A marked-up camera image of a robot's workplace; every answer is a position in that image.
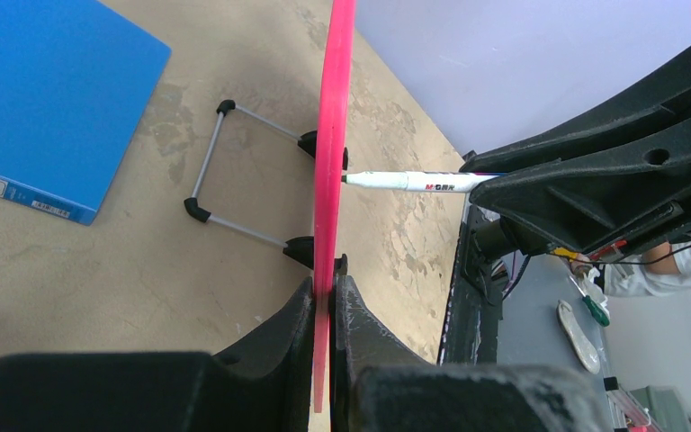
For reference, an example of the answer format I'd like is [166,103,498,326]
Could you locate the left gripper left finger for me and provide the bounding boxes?
[0,279,314,431]

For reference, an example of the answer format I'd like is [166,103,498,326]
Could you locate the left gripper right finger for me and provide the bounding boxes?
[329,275,611,431]

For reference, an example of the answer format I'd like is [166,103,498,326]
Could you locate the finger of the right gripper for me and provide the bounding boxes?
[460,46,691,174]
[471,117,691,255]

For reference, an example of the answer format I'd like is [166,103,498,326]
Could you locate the white green marker pen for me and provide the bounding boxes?
[341,171,502,194]

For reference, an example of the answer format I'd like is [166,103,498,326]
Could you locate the pink framed whiteboard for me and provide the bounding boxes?
[312,0,356,414]

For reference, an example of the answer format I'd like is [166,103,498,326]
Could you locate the black whiteboard stand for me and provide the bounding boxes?
[183,99,350,275]

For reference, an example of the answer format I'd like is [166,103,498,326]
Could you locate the person in white shirt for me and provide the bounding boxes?
[569,241,691,298]

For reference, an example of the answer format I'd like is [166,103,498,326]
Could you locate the blue folder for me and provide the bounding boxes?
[0,1,171,225]

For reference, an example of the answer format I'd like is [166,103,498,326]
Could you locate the aluminium base frame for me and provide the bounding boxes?
[436,197,502,365]

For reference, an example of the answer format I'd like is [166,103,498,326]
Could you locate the green handled screwdriver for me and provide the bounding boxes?
[570,275,610,328]

